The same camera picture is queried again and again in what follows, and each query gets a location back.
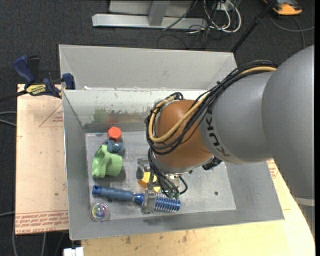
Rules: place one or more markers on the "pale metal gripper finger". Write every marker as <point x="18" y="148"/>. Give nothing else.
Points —
<point x="152" y="201"/>
<point x="145" y="203"/>

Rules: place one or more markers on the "yellow and grey toy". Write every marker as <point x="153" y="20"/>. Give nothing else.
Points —
<point x="143" y="175"/>

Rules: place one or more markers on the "blue tool with spiral end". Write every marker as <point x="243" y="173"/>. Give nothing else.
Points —
<point x="112" y="193"/>

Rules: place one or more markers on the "grey metal bin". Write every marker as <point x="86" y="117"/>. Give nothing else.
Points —
<point x="212" y="200"/>

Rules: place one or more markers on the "clear iridescent ball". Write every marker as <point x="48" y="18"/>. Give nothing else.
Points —
<point x="100" y="212"/>

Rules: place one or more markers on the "green plastic cup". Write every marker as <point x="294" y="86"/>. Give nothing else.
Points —
<point x="106" y="163"/>

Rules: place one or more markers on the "blue-grey toy animal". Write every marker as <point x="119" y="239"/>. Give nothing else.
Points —
<point x="115" y="148"/>

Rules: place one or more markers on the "orange hexagonal block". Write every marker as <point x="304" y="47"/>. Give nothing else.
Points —
<point x="114" y="133"/>

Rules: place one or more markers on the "brown cardboard board, red print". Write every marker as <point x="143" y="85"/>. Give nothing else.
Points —
<point x="40" y="162"/>

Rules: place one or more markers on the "black cylinder on white bracket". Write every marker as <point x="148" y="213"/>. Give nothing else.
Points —
<point x="211" y="163"/>

